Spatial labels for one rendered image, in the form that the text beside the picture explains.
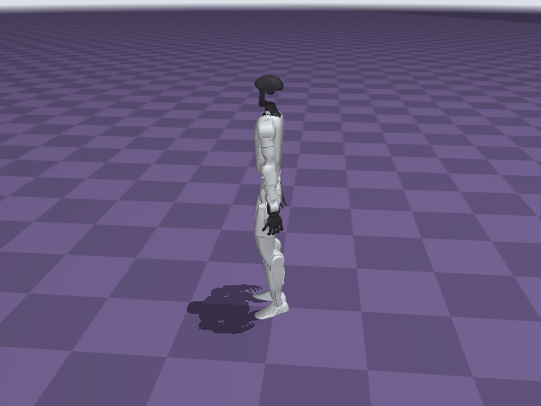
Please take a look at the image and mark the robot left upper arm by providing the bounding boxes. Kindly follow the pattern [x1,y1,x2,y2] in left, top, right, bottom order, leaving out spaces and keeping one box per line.
[258,120,276,176]

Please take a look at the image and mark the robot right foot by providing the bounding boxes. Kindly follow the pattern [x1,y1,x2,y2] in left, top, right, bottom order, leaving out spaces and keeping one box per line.
[253,290,287,301]

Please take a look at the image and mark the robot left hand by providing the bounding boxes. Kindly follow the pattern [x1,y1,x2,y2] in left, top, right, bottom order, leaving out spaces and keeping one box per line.
[262,204,283,235]

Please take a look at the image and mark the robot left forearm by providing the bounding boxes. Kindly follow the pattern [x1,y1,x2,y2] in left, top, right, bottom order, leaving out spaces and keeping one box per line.
[263,165,279,213]

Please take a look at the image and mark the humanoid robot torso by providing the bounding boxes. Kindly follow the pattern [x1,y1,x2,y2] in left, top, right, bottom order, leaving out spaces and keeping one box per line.
[254,111,284,205]

